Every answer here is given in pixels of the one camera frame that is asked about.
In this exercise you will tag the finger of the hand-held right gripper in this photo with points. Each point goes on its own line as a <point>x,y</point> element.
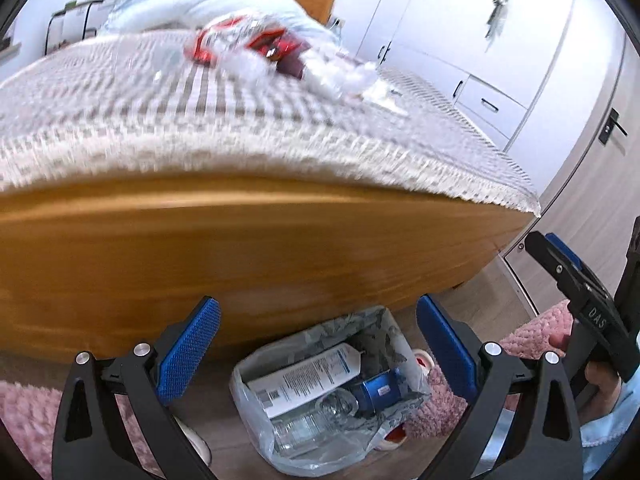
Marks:
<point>542,247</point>
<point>562,250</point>

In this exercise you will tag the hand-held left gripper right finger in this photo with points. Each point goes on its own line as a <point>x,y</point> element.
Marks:
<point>447,347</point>

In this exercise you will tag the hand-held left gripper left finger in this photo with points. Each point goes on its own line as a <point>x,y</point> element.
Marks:
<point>190,347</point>

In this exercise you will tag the trash bin with plastic liner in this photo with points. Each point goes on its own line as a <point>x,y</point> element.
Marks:
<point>250,390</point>

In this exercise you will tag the floral waste bin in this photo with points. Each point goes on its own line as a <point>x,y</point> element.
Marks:
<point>370,325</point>

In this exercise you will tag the blue can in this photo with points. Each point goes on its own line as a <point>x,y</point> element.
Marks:
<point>375,387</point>

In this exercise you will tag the white labelled bottle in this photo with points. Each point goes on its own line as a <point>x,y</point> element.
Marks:
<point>300,375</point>

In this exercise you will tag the large clear plastic bottle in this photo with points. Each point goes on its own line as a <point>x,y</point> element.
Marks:
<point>297,432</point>

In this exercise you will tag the pale printed packet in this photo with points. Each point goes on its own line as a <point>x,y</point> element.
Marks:
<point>385,100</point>

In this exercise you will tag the clear crinkled plastic bag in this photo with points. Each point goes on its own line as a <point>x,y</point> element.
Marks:
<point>330,75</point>

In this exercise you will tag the red white noodle bag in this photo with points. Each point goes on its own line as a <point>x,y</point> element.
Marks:
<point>210,47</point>

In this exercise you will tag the person's right hand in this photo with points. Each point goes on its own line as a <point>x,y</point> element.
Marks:
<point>602,385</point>

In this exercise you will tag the pale wooden door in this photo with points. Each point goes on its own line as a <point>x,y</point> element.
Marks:
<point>575,185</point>

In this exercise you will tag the wooden bed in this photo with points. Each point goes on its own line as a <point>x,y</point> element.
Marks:
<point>250,250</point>

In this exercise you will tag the white wardrobe drawer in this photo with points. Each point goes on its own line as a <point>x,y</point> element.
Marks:
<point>492,135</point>
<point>500,110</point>

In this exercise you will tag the pink shaggy rug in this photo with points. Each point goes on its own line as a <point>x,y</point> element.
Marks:
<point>30,410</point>

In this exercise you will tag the pale hanging cloth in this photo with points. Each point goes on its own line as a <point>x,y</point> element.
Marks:
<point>496,15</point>

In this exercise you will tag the white wardrobe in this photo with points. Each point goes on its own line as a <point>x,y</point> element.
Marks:
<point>450,20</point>

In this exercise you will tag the light blue duvet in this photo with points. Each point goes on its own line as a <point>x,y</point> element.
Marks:
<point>165,7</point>

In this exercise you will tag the wooden window sill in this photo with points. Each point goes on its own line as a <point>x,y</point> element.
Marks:
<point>10,49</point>

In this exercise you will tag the black side table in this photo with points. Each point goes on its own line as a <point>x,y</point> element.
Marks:
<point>70,11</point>

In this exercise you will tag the wall socket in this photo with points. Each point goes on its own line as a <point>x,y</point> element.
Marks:
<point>336,23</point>

